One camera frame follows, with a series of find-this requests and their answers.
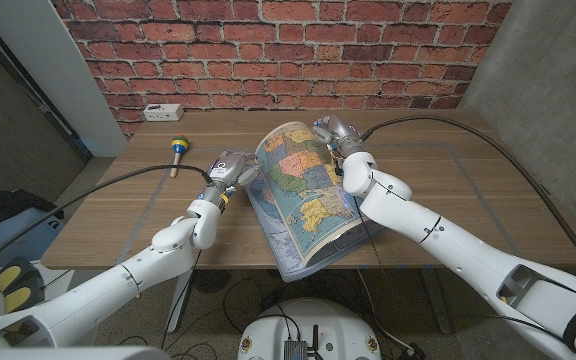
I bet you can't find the grey electronics box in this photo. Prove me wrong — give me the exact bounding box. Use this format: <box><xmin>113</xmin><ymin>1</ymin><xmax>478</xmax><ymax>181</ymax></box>
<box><xmin>283</xmin><ymin>339</ymin><xmax>309</xmax><ymax>360</ymax></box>

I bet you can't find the black yellow foot pedal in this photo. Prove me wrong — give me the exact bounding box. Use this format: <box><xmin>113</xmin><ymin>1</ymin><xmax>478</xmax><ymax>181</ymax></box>
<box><xmin>0</xmin><ymin>256</ymin><xmax>47</xmax><ymax>315</ymax></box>

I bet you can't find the grey tape strip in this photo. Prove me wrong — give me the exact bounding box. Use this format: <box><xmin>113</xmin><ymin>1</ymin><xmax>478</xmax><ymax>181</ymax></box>
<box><xmin>115</xmin><ymin>169</ymin><xmax>172</xmax><ymax>265</ymax></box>
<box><xmin>447</xmin><ymin>144</ymin><xmax>525</xmax><ymax>249</ymax></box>

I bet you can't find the colourful wooden maraca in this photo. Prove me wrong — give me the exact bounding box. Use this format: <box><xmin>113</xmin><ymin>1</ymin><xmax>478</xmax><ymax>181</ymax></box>
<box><xmin>169</xmin><ymin>134</ymin><xmax>190</xmax><ymax>179</ymax></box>

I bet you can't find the laminated United States map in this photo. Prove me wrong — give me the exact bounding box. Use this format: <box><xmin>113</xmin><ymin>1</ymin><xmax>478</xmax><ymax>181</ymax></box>
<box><xmin>244</xmin><ymin>120</ymin><xmax>387</xmax><ymax>283</ymax></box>

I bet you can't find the blue storage bin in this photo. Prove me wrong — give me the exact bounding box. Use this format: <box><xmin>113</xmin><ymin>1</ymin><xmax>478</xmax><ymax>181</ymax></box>
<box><xmin>0</xmin><ymin>207</ymin><xmax>67</xmax><ymax>274</ymax></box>

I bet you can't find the white table leg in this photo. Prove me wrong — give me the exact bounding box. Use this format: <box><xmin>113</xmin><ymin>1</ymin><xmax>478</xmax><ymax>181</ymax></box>
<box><xmin>165</xmin><ymin>268</ymin><xmax>194</xmax><ymax>332</ymax></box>

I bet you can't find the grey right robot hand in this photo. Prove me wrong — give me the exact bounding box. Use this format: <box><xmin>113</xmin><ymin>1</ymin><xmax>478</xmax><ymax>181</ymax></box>
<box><xmin>312</xmin><ymin>114</ymin><xmax>364</xmax><ymax>159</ymax></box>

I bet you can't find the grey table leg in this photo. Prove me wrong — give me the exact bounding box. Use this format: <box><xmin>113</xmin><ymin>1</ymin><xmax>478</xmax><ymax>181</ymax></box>
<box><xmin>421</xmin><ymin>269</ymin><xmax>454</xmax><ymax>335</ymax></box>

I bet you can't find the black bag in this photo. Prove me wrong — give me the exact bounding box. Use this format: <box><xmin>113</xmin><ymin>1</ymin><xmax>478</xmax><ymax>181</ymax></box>
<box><xmin>0</xmin><ymin>189</ymin><xmax>64</xmax><ymax>239</ymax></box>

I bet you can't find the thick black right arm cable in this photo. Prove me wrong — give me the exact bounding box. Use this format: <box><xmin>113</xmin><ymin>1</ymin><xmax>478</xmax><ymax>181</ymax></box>
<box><xmin>360</xmin><ymin>115</ymin><xmax>576</xmax><ymax>289</ymax></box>

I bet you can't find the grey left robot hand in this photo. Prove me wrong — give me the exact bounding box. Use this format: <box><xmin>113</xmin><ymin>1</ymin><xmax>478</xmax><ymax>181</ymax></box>
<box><xmin>200</xmin><ymin>149</ymin><xmax>260</xmax><ymax>202</ymax></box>

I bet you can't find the black round floor disc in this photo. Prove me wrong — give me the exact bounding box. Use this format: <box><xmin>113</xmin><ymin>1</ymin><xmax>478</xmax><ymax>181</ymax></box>
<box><xmin>192</xmin><ymin>269</ymin><xmax>232</xmax><ymax>295</ymax></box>

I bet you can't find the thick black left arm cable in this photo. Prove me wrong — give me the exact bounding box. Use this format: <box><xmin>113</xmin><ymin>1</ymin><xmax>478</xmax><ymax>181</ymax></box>
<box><xmin>0</xmin><ymin>164</ymin><xmax>214</xmax><ymax>276</ymax></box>

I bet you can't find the printed brick wall backdrop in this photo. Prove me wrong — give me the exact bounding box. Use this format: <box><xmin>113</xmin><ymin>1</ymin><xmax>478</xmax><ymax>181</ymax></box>
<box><xmin>52</xmin><ymin>0</ymin><xmax>514</xmax><ymax>139</ymax></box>

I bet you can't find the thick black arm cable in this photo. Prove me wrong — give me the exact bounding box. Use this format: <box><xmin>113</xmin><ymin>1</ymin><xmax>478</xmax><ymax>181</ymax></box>
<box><xmin>360</xmin><ymin>115</ymin><xmax>576</xmax><ymax>289</ymax></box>
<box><xmin>0</xmin><ymin>164</ymin><xmax>214</xmax><ymax>276</ymax></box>

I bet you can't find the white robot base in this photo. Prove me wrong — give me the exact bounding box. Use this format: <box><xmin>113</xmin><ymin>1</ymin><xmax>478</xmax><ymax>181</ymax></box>
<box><xmin>237</xmin><ymin>298</ymin><xmax>383</xmax><ymax>360</ymax></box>

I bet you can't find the white power strip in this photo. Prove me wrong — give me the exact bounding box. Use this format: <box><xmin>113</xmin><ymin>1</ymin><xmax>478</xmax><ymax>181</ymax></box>
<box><xmin>142</xmin><ymin>103</ymin><xmax>185</xmax><ymax>123</ymax></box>

